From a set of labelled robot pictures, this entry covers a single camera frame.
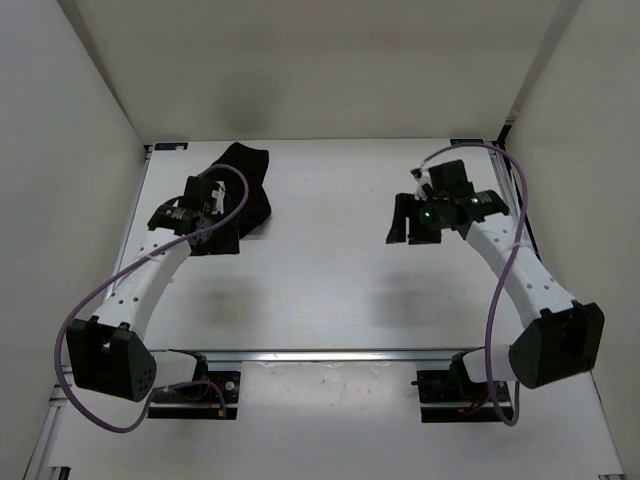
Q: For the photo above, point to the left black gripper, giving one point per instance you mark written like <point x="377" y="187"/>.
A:
<point x="202" y="247"/>

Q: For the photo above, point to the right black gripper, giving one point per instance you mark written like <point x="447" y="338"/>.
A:
<point x="405" y="205"/>

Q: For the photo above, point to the black skirt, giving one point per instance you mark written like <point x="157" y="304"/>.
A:
<point x="243" y="170"/>

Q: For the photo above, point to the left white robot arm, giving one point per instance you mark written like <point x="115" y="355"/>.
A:
<point x="107" y="352"/>

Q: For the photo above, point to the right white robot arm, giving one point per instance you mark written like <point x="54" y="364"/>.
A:
<point x="560" y="337"/>

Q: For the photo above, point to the right blue corner label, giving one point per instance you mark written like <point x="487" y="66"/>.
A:
<point x="465" y="141"/>

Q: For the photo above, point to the blue corner label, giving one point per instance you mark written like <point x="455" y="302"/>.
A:
<point x="465" y="141"/>
<point x="171" y="146"/>

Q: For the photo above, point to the left blue corner label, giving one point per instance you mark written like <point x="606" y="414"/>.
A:
<point x="171" y="146"/>

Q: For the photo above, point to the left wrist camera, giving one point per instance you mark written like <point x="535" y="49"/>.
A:
<point x="203" y="194"/>

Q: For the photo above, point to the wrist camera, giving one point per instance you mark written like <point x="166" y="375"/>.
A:
<point x="450" y="179"/>
<point x="203" y="194"/>

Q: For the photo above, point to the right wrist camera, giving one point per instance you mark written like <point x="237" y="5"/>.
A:
<point x="450" y="179"/>

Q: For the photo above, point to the aluminium front rail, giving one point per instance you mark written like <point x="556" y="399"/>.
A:
<point x="329" y="356"/>

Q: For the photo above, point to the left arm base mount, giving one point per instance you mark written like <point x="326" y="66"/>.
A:
<point x="188" y="386"/>

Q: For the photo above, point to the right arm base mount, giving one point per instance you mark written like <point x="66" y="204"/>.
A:
<point x="449" y="396"/>

